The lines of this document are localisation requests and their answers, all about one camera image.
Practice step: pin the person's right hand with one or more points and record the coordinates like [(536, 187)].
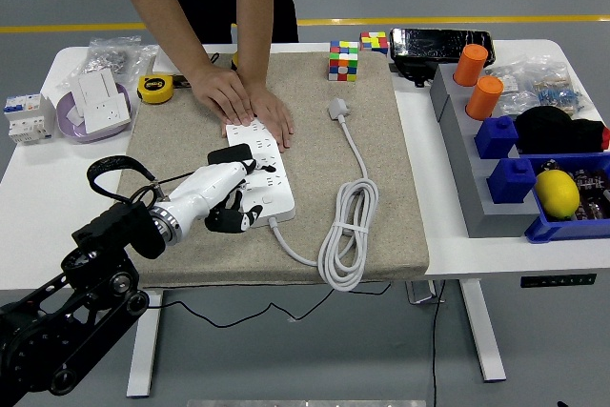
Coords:
[(221, 92)]

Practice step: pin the person's left hand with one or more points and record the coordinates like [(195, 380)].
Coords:
[(271, 111)]

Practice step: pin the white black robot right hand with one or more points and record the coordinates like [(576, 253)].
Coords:
[(561, 404)]

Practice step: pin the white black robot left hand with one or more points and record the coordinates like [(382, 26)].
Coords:
[(205, 188)]

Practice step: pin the black plug adapter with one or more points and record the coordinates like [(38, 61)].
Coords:
[(229, 153)]

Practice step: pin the white power strip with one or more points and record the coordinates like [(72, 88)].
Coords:
[(271, 188)]

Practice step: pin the person's right forearm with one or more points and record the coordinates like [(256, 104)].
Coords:
[(155, 2)]

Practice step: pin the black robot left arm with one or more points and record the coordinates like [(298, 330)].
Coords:
[(71, 311)]

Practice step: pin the person's left forearm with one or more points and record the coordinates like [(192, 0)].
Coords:
[(255, 6)]

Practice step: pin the small yellow tape measure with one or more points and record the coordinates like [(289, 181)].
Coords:
[(235, 59)]

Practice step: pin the white flat card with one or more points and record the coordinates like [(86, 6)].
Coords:
[(167, 61)]

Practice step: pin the grey-brown mat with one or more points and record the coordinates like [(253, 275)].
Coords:
[(229, 254)]

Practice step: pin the large colourful puzzle cube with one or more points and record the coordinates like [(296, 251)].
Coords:
[(343, 61)]

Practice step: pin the white table leg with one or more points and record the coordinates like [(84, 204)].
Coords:
[(143, 359), (483, 335)]

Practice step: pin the clear bag of metal screws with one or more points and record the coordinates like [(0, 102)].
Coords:
[(114, 59)]

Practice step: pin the small colourful puzzle cube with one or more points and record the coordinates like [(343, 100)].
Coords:
[(374, 42)]

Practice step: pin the black table control panel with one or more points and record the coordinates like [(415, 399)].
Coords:
[(557, 280)]

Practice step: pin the purple bowl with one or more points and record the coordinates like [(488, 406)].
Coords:
[(71, 133)]

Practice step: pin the blue plastic bin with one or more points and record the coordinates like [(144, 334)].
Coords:
[(562, 233)]

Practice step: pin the grey under-table box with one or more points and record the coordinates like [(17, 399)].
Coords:
[(421, 292)]

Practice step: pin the glossy black device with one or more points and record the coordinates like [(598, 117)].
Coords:
[(438, 45)]

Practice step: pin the white circuit breaker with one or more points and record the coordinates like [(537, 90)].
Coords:
[(26, 118)]

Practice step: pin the orange cylinder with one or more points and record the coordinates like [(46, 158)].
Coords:
[(483, 97), (469, 66)]

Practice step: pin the yellow lemon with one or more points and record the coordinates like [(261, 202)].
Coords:
[(556, 195)]

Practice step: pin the grey stepped block holder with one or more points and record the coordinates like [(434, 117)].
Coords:
[(469, 197)]

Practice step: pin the dark cylindrical components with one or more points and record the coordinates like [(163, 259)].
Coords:
[(591, 188)]

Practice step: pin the blue square peg block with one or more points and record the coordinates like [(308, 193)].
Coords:
[(495, 137), (511, 180)]

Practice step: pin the clear bag of small parts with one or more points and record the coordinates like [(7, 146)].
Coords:
[(512, 92)]

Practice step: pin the red block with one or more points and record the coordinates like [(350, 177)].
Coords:
[(605, 139)]

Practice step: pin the black cloth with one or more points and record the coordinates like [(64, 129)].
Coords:
[(553, 133)]

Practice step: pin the clear bag of blue components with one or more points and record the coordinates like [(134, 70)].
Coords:
[(560, 92)]

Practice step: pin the white wall socket panels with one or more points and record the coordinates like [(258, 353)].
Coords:
[(107, 114)]

